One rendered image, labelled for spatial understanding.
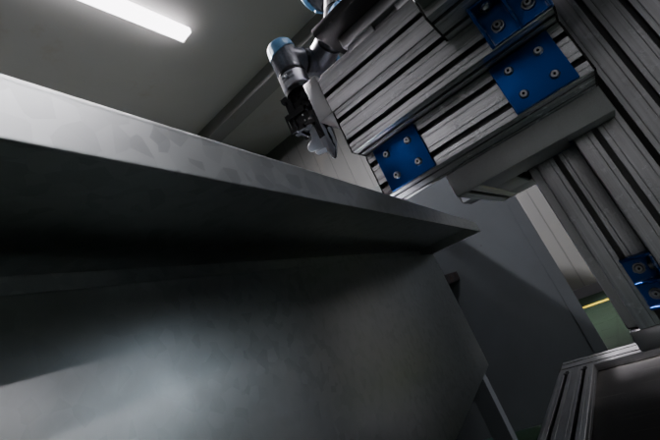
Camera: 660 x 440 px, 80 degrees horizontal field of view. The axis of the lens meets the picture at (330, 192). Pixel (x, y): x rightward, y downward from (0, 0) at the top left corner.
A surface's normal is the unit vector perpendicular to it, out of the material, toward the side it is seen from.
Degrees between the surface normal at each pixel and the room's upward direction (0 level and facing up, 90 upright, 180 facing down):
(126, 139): 90
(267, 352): 90
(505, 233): 90
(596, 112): 90
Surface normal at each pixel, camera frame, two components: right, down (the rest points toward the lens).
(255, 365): 0.80, -0.48
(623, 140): -0.58, -0.04
